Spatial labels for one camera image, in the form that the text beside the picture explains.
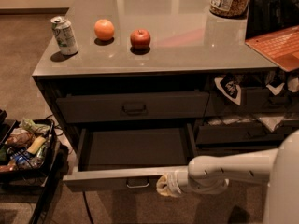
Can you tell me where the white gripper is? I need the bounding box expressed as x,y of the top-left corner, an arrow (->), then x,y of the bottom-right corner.
156,169 -> 190,198

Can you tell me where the grey drawer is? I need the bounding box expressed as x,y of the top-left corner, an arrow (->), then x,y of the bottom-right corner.
205,87 -> 299,117
195,120 -> 299,146
197,145 -> 278,157
64,123 -> 196,191
56,91 -> 209,123

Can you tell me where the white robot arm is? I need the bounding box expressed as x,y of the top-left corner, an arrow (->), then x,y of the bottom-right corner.
156,131 -> 299,224

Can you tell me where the grey drawer cabinet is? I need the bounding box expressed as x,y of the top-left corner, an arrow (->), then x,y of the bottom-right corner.
32,0 -> 299,193

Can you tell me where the white crumpled bag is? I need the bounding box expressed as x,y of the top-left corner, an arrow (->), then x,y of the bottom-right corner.
254,113 -> 284,133

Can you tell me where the black bin of snacks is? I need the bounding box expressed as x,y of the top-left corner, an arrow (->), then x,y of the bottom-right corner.
0,119 -> 56,183

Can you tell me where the red apple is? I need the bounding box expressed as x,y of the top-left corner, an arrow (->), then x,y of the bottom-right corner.
130,29 -> 151,49

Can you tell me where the orange fruit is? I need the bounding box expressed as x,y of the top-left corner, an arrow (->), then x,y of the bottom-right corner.
94,19 -> 115,41

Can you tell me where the white green soda can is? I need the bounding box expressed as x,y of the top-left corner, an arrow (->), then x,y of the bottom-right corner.
50,16 -> 78,56

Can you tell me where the glass jar of nuts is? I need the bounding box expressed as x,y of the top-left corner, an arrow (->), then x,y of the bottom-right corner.
210,0 -> 249,18

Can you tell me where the black floor cable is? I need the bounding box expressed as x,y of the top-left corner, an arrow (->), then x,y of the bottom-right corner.
81,190 -> 95,224

